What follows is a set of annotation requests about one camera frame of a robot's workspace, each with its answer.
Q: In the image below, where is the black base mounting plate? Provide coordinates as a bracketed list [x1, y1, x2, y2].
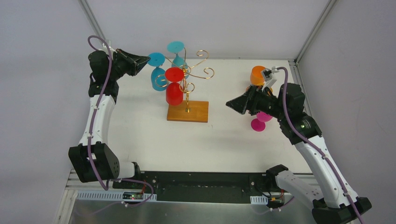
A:
[113, 171, 281, 203]

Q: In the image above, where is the left controller board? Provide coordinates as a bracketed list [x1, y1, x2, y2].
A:
[122, 192, 144, 201]

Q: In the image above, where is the red wine glass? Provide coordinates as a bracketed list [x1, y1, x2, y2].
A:
[165, 67, 184, 106]

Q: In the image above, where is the gold wire rack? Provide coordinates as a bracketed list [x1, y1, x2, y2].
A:
[154, 48, 216, 113]

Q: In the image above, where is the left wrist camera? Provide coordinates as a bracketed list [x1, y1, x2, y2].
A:
[101, 39, 116, 53]

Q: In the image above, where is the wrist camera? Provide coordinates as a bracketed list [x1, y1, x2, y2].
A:
[261, 66, 279, 90]
[101, 39, 116, 53]

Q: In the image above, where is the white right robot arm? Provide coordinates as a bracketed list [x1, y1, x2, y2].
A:
[226, 83, 372, 224]

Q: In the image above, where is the right controller board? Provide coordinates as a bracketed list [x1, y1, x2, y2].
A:
[267, 197, 284, 208]

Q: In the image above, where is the magenta wine glass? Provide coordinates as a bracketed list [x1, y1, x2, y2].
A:
[250, 112, 273, 132]

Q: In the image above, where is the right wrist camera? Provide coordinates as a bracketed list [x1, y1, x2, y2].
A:
[261, 66, 279, 90]

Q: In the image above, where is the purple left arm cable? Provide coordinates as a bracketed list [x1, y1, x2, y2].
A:
[74, 35, 155, 217]

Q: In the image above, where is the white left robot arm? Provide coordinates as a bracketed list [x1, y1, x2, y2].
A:
[68, 49, 150, 189]

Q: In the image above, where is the teal wine glass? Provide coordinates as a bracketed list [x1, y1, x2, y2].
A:
[167, 41, 188, 69]

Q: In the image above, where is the wooden rack base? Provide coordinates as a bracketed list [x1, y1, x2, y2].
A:
[167, 100, 209, 123]

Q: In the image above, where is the orange wine glass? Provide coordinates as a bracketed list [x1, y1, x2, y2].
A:
[250, 65, 266, 89]

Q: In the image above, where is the controller board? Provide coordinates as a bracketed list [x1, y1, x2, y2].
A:
[267, 197, 284, 208]
[122, 192, 144, 201]

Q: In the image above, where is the blue wine glass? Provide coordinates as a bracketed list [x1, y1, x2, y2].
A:
[148, 52, 168, 91]

